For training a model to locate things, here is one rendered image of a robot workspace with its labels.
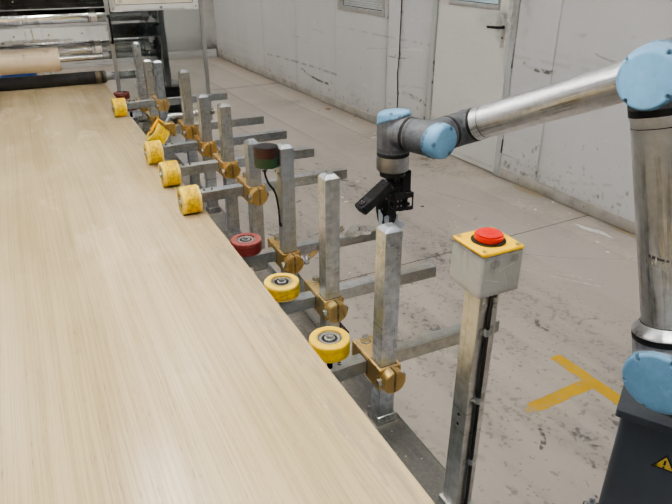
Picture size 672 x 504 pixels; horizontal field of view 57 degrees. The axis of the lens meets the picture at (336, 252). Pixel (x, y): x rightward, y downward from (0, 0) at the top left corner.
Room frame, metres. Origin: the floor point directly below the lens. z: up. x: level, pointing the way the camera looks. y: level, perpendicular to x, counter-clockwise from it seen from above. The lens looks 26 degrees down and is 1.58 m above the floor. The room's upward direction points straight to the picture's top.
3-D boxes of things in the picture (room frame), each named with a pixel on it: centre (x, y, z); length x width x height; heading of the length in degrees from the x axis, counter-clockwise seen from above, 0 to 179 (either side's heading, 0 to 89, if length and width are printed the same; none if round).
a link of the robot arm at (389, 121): (1.63, -0.16, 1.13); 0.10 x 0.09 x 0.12; 44
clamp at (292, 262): (1.47, 0.14, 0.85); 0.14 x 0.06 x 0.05; 26
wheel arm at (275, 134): (2.19, 0.42, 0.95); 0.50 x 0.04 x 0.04; 116
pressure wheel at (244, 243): (1.44, 0.23, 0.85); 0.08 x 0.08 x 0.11
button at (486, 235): (0.77, -0.21, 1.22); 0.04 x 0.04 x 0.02
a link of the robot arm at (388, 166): (1.64, -0.16, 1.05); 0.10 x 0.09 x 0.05; 26
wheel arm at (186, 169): (1.96, 0.31, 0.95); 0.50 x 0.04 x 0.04; 116
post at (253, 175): (1.68, 0.24, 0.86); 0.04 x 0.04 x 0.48; 26
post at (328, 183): (1.23, 0.01, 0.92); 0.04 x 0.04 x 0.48; 26
